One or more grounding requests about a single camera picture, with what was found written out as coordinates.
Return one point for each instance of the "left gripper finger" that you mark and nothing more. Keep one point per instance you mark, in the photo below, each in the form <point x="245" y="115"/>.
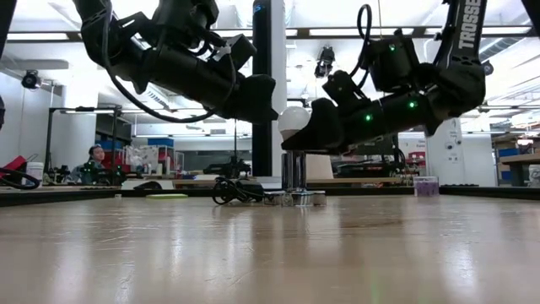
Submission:
<point x="265" y="101"/>

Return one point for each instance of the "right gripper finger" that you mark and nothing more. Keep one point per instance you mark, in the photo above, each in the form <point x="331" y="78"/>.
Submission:
<point x="327" y="131"/>

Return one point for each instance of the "white lightbulb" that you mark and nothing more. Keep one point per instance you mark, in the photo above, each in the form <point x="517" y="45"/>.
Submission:
<point x="293" y="118"/>

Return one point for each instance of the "chrome lamp base with socket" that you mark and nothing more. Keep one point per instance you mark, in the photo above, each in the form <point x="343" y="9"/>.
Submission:
<point x="293" y="169"/>

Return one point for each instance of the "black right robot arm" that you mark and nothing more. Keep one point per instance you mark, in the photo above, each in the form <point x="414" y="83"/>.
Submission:
<point x="460" y="80"/>

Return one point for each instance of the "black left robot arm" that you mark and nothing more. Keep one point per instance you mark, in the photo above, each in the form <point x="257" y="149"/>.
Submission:
<point x="126" y="46"/>

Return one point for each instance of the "black background robot arm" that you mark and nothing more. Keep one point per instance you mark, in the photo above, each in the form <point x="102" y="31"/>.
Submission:
<point x="230" y="168"/>

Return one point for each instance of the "black monitor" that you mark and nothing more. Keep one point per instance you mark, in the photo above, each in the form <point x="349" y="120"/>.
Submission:
<point x="379" y="145"/>

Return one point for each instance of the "beige lampshade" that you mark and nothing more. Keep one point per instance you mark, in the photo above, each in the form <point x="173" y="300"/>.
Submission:
<point x="321" y="166"/>

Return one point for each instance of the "blue storage bin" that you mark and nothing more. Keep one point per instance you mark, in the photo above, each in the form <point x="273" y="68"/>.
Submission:
<point x="160" y="142"/>

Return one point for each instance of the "clear container purple contents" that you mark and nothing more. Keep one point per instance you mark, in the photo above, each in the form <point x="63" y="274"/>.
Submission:
<point x="426" y="186"/>

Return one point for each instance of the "flat green pad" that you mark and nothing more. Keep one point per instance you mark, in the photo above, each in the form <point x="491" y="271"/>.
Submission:
<point x="166" y="196"/>

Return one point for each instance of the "person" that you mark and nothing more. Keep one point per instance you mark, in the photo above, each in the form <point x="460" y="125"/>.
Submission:
<point x="95" y="158"/>

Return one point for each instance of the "black background robot device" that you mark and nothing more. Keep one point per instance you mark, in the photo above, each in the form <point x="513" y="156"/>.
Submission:
<point x="101" y="174"/>

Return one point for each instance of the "wooden desk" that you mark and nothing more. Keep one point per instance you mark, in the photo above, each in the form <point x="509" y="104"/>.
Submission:
<point x="519" y="159"/>

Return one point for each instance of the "white bucket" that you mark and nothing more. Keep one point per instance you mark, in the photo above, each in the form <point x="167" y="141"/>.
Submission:
<point x="35" y="172"/>

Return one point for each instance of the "red object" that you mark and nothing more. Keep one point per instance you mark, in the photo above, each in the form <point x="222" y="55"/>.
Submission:
<point x="12" y="165"/>

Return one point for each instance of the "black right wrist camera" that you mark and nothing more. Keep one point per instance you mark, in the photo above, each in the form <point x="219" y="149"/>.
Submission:
<point x="341" y="86"/>

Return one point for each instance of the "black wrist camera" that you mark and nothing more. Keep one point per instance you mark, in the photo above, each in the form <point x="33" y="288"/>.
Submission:
<point x="341" y="86"/>
<point x="238" y="50"/>

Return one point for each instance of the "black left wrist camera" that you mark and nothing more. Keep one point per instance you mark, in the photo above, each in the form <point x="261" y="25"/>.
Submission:
<point x="238" y="50"/>

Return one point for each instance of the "black upright post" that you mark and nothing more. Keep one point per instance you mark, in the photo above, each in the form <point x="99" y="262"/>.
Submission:
<point x="261" y="152"/>

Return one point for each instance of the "black ceiling camera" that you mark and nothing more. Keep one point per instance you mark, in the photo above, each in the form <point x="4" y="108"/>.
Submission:
<point x="488" y="68"/>
<point x="30" y="80"/>
<point x="325" y="59"/>

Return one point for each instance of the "black metal frame stand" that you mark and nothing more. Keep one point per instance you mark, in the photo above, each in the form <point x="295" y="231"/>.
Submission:
<point x="50" y="143"/>

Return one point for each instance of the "black table edge rail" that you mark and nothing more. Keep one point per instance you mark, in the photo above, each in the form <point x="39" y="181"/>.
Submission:
<point x="63" y="195"/>

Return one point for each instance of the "black rig frame bar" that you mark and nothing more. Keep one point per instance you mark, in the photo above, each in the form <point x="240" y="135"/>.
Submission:
<point x="6" y="21"/>
<point x="533" y="8"/>

